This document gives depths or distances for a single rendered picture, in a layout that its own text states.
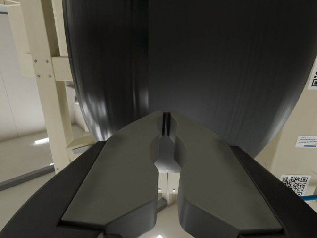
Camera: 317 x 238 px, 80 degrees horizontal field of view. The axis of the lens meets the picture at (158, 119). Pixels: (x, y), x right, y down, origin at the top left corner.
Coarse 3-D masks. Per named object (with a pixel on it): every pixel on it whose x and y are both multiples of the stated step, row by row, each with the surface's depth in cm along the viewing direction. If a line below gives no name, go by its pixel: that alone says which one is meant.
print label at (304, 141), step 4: (300, 136) 44; (304, 136) 44; (308, 136) 44; (312, 136) 44; (316, 136) 44; (300, 140) 44; (304, 140) 44; (308, 140) 44; (312, 140) 44; (316, 140) 44; (296, 144) 45; (300, 144) 45; (304, 144) 45; (308, 144) 45; (312, 144) 45; (316, 144) 44
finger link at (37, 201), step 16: (96, 144) 8; (80, 160) 8; (64, 176) 7; (80, 176) 7; (48, 192) 6; (64, 192) 6; (32, 208) 6; (48, 208) 6; (64, 208) 6; (16, 224) 5; (32, 224) 5; (48, 224) 5
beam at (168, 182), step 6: (162, 174) 80; (168, 174) 80; (174, 174) 80; (162, 180) 81; (168, 180) 81; (174, 180) 81; (162, 186) 82; (168, 186) 82; (174, 186) 82; (162, 192) 83; (168, 192) 83; (174, 192) 83
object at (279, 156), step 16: (304, 96) 41; (304, 112) 42; (288, 128) 43; (304, 128) 43; (272, 144) 47; (288, 144) 45; (256, 160) 55; (272, 160) 47; (288, 160) 46; (304, 160) 46
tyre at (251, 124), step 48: (96, 0) 18; (144, 0) 17; (192, 0) 17; (240, 0) 17; (288, 0) 17; (96, 48) 19; (144, 48) 18; (192, 48) 18; (240, 48) 18; (288, 48) 18; (96, 96) 21; (144, 96) 21; (192, 96) 20; (240, 96) 20; (288, 96) 21; (240, 144) 25
